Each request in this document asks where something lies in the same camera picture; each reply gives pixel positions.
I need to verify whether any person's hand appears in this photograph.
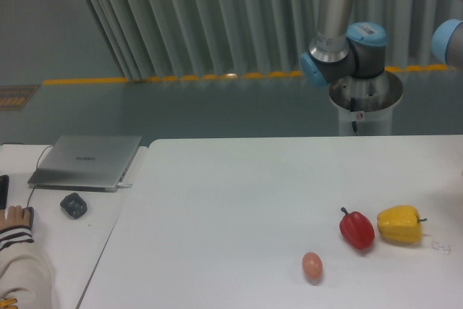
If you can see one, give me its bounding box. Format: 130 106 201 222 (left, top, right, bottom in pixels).
0 206 28 231

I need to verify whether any yellow bell pepper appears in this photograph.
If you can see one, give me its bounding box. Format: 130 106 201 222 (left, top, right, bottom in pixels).
377 205 428 244

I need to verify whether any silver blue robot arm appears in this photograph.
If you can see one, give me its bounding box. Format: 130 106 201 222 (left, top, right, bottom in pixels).
300 0 462 86

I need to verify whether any striped white sleeve forearm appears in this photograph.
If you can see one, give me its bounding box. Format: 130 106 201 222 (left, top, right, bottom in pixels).
1 226 52 308

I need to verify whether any red bell pepper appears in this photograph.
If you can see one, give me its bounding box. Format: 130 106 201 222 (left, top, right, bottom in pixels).
339 207 375 250

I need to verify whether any dark mouse under hand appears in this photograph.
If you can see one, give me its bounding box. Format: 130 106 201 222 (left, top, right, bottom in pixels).
22 206 35 229

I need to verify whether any black computer mouse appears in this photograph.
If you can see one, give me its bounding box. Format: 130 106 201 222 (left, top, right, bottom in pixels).
60 192 88 219

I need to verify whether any silver closed laptop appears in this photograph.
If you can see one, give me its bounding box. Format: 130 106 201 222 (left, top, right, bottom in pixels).
28 135 142 192

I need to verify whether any grey pleated curtain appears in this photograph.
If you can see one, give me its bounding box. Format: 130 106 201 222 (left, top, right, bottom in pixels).
88 0 462 81

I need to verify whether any brown egg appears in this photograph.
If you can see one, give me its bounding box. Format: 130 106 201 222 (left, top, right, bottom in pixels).
302 252 323 280

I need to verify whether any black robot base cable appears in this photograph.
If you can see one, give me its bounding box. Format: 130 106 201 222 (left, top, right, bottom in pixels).
349 97 359 135

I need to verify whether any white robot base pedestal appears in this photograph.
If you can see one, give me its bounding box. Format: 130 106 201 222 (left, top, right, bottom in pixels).
328 71 404 136

